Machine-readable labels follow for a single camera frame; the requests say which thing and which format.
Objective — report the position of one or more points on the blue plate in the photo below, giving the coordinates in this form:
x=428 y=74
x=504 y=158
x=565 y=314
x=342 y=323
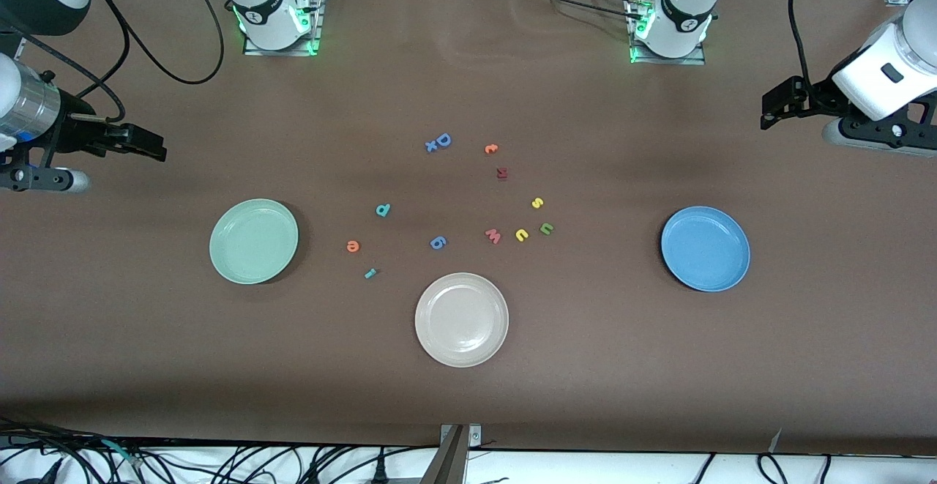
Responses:
x=705 y=248

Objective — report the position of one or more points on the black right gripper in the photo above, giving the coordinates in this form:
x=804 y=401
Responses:
x=75 y=132

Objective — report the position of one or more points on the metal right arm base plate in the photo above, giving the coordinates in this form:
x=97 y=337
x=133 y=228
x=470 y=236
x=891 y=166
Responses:
x=285 y=52

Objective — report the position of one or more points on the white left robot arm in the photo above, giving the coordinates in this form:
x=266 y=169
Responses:
x=681 y=8

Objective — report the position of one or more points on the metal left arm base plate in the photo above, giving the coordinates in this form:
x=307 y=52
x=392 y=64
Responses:
x=673 y=61

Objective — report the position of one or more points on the blue letter D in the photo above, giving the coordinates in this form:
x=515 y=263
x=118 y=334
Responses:
x=449 y=140

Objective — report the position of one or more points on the blue number 6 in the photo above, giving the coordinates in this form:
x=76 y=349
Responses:
x=433 y=239

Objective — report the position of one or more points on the grey metal beam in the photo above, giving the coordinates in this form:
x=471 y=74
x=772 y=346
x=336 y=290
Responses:
x=446 y=466

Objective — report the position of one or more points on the grey metal table bracket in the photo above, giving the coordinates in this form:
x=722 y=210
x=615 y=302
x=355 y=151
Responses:
x=474 y=436

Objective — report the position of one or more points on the red letter w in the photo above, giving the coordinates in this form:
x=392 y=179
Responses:
x=493 y=236

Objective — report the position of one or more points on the beige plate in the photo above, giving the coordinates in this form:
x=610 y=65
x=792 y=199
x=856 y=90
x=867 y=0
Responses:
x=461 y=319

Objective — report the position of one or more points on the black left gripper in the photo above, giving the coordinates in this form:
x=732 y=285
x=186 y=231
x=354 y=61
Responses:
x=818 y=95

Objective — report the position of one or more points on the brown table cover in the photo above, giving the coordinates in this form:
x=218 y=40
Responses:
x=146 y=367

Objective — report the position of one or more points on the green plate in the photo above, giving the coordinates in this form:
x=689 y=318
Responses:
x=253 y=241

